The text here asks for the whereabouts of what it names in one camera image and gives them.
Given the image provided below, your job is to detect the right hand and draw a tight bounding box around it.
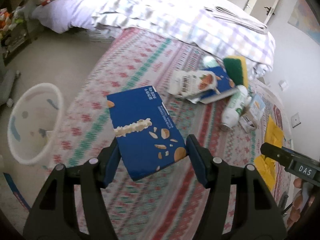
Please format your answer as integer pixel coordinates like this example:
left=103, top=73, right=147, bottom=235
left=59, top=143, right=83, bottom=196
left=286, top=178, right=315, bottom=229

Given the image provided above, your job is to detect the folded newspaper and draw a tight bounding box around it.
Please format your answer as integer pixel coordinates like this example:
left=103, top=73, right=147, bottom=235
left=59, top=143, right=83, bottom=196
left=204, top=7, right=268, bottom=34

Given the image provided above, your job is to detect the wall map poster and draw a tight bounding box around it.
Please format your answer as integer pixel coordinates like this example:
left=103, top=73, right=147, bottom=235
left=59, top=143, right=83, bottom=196
left=288, top=0, right=320, bottom=44

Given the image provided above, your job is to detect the plaid checkered quilt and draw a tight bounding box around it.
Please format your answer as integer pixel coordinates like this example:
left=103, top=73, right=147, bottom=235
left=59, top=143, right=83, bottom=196
left=92, top=0, right=276, bottom=79

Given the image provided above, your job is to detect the lavender pillow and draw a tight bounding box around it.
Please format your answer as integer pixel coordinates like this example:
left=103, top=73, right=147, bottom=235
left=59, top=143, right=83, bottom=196
left=31, top=0, right=106, bottom=34

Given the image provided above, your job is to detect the white wall socket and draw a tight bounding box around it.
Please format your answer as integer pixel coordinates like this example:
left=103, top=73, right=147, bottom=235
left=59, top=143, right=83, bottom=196
left=291, top=113, right=301, bottom=128

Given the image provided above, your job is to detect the yellow orange wrapper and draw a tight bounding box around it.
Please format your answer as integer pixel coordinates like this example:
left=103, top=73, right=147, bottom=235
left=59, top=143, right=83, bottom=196
left=254, top=116, right=284, bottom=191

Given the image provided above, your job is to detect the blue cereal box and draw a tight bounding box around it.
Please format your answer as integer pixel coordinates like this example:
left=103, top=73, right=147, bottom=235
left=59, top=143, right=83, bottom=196
left=106, top=86, right=187, bottom=181

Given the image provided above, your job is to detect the patterned bed sheet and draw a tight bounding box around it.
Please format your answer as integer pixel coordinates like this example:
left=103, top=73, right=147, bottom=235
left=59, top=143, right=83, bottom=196
left=42, top=27, right=293, bottom=240

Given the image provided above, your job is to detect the small white paper box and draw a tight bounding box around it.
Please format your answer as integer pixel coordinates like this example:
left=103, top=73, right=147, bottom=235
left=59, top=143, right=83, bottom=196
left=239, top=94, right=266, bottom=133

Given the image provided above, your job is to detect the white green plastic bottle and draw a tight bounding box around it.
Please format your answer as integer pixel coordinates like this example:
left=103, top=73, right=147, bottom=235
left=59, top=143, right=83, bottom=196
left=220, top=85, right=248, bottom=131

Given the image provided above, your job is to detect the white round trash bin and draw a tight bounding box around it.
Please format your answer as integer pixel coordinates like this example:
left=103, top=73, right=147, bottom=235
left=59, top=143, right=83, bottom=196
left=7, top=83, right=65, bottom=166

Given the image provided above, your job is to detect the yellow green sponge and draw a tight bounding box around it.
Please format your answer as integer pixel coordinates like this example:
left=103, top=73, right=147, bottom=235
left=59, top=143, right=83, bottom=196
left=223, top=56, right=249, bottom=88

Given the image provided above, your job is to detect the flattened blue cardboard box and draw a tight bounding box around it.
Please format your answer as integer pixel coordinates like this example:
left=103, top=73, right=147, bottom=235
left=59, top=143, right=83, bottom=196
left=187, top=67, right=238, bottom=104

